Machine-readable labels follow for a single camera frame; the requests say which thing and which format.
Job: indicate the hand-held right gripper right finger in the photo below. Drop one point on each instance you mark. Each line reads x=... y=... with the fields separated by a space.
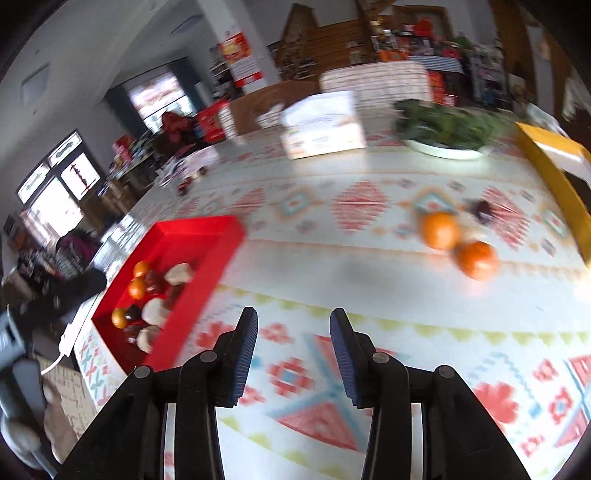
x=346 y=364

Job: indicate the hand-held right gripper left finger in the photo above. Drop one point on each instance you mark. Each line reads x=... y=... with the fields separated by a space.
x=242 y=360

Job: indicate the red rectangular box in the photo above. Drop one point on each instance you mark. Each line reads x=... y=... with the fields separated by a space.
x=203 y=240

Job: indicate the patterned tablecloth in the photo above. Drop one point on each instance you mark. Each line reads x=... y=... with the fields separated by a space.
x=346 y=277

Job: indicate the small dark bottle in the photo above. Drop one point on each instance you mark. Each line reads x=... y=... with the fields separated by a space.
x=202 y=171
x=184 y=187

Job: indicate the white tissue box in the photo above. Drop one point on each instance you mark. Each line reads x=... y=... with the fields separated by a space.
x=323 y=134

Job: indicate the white oval plate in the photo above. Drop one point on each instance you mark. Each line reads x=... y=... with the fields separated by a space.
x=443 y=151

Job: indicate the grey slipper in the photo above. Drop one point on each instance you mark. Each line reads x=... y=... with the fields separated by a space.
x=18 y=438

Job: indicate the red gift box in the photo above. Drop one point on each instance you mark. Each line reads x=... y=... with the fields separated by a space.
x=212 y=122

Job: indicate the red cloth bundle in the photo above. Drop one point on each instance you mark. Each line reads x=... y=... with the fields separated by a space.
x=173 y=127

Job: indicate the green spinach leaves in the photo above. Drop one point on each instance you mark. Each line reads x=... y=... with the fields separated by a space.
x=448 y=122

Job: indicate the decorated window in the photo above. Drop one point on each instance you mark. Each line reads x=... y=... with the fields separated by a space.
x=60 y=170

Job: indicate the yellow cardboard tray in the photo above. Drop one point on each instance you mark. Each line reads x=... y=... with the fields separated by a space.
x=554 y=184

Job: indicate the glass door with curtains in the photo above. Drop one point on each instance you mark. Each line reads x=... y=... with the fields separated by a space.
x=157 y=94

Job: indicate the chair with patterned cover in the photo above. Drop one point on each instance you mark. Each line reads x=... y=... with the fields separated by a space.
x=374 y=78

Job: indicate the stack of red gift boxes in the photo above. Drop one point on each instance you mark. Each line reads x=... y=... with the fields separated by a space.
x=443 y=87

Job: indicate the metal storage rack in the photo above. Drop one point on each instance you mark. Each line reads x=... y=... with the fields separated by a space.
x=487 y=74

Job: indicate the cluttered side table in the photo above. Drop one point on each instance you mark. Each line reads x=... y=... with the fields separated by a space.
x=415 y=46

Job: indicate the red wall calendar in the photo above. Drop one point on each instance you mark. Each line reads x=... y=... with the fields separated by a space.
x=240 y=55

